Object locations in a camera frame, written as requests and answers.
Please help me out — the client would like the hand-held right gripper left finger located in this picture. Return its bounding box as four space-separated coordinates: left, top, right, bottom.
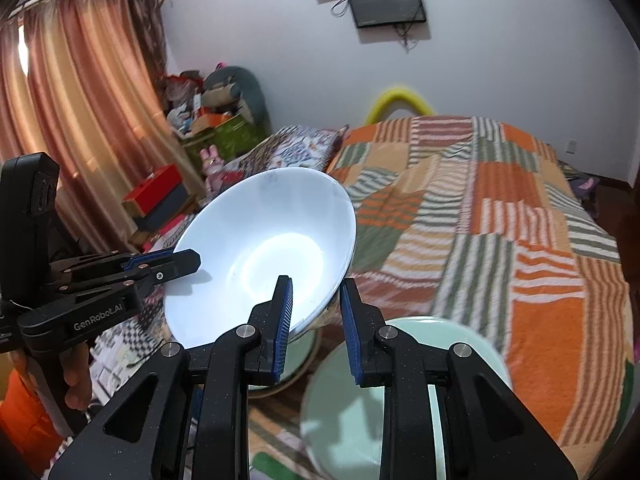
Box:
47 275 294 480

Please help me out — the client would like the patterned pillow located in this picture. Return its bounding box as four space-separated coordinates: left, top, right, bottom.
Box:
222 124 351 176

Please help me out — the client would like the grey stuffed toy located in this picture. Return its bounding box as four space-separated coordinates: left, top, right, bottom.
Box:
202 66 266 123

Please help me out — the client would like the pile of assorted toys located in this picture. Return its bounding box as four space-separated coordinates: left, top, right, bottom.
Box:
160 72 236 136

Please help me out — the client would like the green bowl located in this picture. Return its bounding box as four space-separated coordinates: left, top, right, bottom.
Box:
300 316 513 480

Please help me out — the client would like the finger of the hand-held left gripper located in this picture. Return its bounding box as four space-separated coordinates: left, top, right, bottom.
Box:
57 254 202 296
50 248 197 281

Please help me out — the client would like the orange striped blanket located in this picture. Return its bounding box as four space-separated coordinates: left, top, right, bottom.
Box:
247 115 636 480

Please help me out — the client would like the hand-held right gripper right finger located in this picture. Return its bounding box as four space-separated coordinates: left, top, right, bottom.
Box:
339 277 578 480

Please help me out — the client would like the pink curtain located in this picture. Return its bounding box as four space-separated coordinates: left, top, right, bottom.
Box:
0 0 201 261

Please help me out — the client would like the person's left hand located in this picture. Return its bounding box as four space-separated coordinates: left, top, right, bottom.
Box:
60 344 94 411

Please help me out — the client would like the green box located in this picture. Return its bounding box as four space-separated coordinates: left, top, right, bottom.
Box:
180 115 268 171

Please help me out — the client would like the pink bunny toy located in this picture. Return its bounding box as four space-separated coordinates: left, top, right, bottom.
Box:
200 146 227 193

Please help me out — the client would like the black hanging cable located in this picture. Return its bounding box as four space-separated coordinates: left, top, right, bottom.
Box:
397 7 431 53

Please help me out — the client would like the red box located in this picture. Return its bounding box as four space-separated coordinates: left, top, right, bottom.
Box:
122 164 183 218

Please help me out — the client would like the person's left forearm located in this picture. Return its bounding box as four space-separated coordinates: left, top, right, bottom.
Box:
0 350 58 476

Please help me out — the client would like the mint green plate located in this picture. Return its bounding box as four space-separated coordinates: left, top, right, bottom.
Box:
247 330 321 400

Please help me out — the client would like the white bowl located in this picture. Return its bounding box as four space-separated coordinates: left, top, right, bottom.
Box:
163 169 357 350

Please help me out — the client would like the small black wall monitor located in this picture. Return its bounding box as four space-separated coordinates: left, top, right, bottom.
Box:
345 0 427 28

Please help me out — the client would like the yellow curved tube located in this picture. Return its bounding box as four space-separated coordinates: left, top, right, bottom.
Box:
365 85 436 126

